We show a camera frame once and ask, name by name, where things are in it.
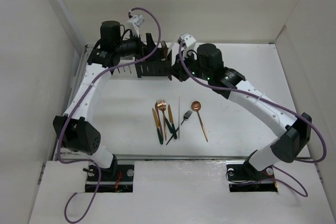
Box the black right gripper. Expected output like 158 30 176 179
167 49 212 82

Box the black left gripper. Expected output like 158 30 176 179
115 30 166 63

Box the small copper fork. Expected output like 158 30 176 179
160 40 168 61

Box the copper spoon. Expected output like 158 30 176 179
191 101 208 142

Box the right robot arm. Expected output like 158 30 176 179
171 40 312 180

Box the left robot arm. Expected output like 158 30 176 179
53 16 158 180

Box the white slotted utensil container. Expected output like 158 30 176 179
112 64 138 79

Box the black slotted utensil container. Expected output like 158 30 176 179
135 53 172 80

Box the black fork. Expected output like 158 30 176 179
166 110 193 145

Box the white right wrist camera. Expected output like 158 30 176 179
177 33 197 50

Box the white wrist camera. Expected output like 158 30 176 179
125 15 144 37
177 33 197 50

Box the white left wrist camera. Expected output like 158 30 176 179
125 15 144 37

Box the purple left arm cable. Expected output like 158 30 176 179
56 7 162 222

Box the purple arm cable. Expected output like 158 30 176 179
56 7 162 222
178 40 328 198

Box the aluminium frame rail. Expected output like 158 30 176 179
51 44 92 161

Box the gold knife green handle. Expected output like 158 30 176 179
152 109 163 145
168 104 176 134

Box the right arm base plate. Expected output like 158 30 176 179
225 164 278 193

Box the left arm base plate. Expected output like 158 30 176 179
82 164 134 193

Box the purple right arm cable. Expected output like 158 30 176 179
178 40 328 198

